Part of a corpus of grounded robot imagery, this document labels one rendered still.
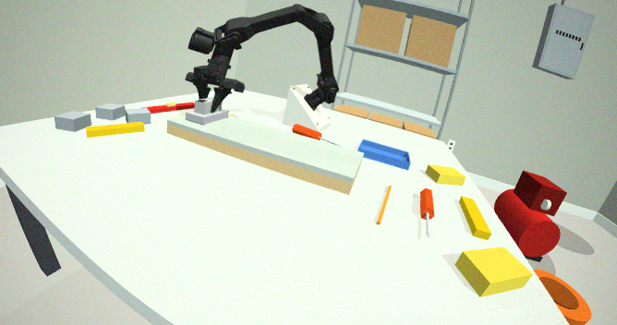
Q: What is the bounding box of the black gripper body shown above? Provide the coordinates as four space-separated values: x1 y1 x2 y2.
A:
185 56 245 93

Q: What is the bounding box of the red spirit level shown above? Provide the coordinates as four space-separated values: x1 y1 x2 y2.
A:
145 102 195 114

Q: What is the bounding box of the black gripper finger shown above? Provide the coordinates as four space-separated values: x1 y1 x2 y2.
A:
211 88 233 113
193 83 211 99

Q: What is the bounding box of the yellow flat block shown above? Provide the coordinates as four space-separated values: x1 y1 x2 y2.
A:
426 164 466 186
454 247 533 297

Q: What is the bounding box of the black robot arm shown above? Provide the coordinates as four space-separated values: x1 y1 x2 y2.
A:
188 4 339 111

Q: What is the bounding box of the white panel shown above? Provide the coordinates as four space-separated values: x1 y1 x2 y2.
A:
166 115 364 195

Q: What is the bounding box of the blue rectangular tray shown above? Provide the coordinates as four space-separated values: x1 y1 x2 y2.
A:
357 139 411 171

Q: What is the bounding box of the orange-handled screwdriver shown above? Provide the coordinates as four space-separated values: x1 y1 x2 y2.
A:
292 124 343 147
420 188 435 238

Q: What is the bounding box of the yellow flat bar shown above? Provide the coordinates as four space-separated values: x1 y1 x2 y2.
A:
86 122 145 138
459 196 492 240

